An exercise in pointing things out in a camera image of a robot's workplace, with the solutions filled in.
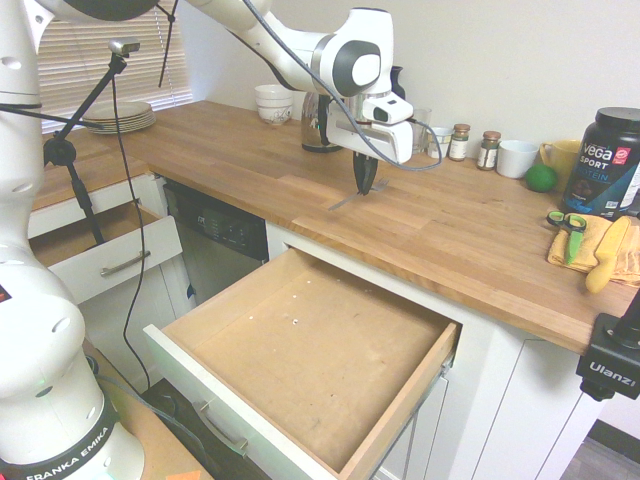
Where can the white kitchen cabinet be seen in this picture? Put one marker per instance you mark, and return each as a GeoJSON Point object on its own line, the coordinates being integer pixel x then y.
{"type": "Point", "coordinates": [520, 400]}

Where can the plain white mug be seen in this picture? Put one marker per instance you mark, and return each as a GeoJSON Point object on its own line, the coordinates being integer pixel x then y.
{"type": "Point", "coordinates": [516, 160]}

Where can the small open white drawer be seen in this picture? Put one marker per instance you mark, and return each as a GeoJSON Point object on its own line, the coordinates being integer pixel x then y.
{"type": "Point", "coordinates": [115, 250]}

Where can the silver metal fork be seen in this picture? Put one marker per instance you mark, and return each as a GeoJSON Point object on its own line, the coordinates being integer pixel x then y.
{"type": "Point", "coordinates": [345, 201]}

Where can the black Vega protein tub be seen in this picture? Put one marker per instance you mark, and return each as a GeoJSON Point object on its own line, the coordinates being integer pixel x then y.
{"type": "Point", "coordinates": [600, 165]}

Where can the window blinds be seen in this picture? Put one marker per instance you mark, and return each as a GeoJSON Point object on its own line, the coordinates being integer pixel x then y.
{"type": "Point", "coordinates": [100, 75]}

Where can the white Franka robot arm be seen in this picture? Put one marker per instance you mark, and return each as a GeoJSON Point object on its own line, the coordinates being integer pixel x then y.
{"type": "Point", "coordinates": [300, 50]}

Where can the yellow knife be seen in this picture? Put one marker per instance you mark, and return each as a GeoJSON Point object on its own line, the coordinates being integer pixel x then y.
{"type": "Point", "coordinates": [607, 257]}

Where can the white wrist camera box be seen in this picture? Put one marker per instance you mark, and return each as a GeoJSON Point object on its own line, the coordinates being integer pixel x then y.
{"type": "Point", "coordinates": [390, 111]}

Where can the yellow folded cloth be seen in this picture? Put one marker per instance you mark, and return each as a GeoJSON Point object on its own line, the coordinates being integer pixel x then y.
{"type": "Point", "coordinates": [627, 262]}

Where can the stainless steel dishwasher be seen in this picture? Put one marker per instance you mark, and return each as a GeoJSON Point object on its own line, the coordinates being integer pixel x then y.
{"type": "Point", "coordinates": [220, 235]}

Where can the black Ulanzi clamp stand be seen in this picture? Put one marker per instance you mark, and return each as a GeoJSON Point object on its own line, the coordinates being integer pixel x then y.
{"type": "Point", "coordinates": [607, 355]}

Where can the clear ribbed drinking glass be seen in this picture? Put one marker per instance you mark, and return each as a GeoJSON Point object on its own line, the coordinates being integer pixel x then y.
{"type": "Point", "coordinates": [422, 132]}

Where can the yellow mug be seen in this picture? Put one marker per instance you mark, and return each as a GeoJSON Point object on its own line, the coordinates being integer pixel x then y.
{"type": "Point", "coordinates": [565, 157]}

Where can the black boom camera stand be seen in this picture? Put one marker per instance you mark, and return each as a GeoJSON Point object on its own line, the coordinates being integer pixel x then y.
{"type": "Point", "coordinates": [62, 150]}

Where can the grey camera on stand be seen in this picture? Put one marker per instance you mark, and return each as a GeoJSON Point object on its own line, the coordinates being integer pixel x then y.
{"type": "Point", "coordinates": [124, 46]}

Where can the wooden robot mounting table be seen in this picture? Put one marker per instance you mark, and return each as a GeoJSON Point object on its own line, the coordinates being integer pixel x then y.
{"type": "Point", "coordinates": [150, 435]}

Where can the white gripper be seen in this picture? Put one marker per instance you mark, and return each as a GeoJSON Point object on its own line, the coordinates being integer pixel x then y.
{"type": "Point", "coordinates": [370, 142]}

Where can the stack of beige plates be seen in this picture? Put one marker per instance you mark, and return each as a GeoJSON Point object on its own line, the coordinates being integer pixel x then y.
{"type": "Point", "coordinates": [120, 120]}

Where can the dark blue painted vase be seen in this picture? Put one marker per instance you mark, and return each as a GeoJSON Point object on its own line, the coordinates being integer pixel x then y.
{"type": "Point", "coordinates": [398, 82]}

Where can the small white patterned cup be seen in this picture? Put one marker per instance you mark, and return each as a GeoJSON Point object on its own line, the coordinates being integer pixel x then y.
{"type": "Point", "coordinates": [442, 144]}

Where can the large open wooden drawer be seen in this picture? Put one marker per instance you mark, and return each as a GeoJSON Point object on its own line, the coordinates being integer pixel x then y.
{"type": "Point", "coordinates": [310, 350]}

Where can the green lime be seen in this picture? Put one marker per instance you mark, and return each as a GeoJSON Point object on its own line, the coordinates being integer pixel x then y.
{"type": "Point", "coordinates": [541, 178]}

